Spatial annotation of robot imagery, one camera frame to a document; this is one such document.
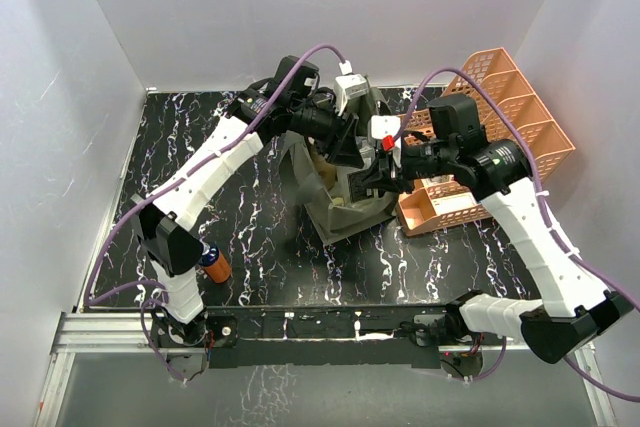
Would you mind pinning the orange spray bottle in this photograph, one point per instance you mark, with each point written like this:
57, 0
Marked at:
215, 265

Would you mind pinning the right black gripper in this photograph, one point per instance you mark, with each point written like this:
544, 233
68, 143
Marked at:
377, 179

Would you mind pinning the olive green canvas bag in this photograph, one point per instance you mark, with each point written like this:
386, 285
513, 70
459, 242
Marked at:
332, 217

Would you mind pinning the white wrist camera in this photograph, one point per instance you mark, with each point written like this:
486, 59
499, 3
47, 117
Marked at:
347, 86
383, 133

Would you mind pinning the beige pump lotion bottle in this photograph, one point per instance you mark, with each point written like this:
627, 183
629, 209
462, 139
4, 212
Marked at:
326, 171

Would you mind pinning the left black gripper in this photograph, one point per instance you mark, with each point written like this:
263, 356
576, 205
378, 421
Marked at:
341, 138

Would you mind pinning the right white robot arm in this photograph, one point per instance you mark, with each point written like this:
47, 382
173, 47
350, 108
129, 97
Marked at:
574, 306

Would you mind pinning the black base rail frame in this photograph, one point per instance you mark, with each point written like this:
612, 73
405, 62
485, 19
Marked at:
418, 335

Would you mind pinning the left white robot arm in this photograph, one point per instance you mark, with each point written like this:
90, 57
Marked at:
291, 100

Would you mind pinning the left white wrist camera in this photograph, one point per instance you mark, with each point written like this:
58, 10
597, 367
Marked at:
347, 86

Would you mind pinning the clear square bottle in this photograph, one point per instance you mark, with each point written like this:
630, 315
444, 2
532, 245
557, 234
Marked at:
354, 189

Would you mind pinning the orange tall file organizer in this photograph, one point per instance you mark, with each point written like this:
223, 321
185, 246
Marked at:
498, 75

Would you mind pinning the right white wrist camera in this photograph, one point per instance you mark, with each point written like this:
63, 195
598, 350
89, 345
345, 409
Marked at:
383, 133

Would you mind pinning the orange low basket tray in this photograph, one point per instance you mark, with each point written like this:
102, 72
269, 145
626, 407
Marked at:
436, 204

